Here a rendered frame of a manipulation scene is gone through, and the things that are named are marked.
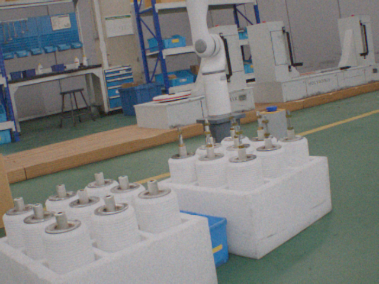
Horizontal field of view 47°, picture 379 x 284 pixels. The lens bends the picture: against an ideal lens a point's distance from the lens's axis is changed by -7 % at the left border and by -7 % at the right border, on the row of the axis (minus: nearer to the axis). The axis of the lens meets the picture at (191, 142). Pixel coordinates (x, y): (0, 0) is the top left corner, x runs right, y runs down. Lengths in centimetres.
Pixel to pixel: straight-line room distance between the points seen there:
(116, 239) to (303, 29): 751
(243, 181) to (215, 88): 66
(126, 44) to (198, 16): 603
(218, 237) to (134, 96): 474
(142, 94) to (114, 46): 204
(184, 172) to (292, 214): 34
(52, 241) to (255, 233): 54
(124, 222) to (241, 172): 39
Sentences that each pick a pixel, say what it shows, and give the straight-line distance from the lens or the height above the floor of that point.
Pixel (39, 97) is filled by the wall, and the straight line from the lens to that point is 954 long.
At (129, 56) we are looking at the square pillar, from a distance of 779.
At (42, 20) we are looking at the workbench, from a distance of 724.
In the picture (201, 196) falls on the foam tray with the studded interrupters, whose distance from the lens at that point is 128.
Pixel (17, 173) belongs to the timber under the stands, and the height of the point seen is 6.
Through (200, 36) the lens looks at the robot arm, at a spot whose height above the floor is 62.
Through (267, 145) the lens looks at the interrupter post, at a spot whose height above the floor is 26.
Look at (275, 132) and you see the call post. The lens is 163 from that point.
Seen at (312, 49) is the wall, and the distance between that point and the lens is 817.
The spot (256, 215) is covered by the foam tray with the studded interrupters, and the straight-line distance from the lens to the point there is 119.
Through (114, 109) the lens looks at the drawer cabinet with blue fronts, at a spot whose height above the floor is 6.
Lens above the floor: 52
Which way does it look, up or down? 9 degrees down
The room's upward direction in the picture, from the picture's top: 9 degrees counter-clockwise
